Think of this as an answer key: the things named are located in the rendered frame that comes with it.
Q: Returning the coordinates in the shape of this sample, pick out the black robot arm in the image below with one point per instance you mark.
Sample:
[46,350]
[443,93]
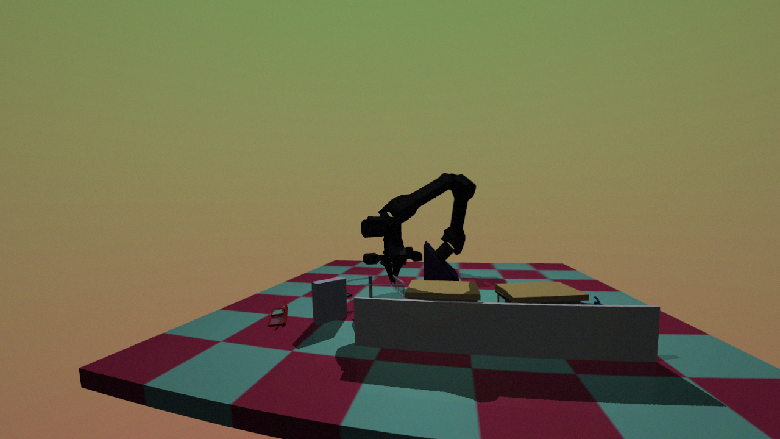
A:
[404,207]

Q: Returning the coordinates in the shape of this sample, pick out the dark grey rectangular panel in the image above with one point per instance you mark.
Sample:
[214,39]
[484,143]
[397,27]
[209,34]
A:
[544,331]

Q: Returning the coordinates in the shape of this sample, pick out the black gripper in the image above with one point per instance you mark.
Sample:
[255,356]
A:
[373,258]

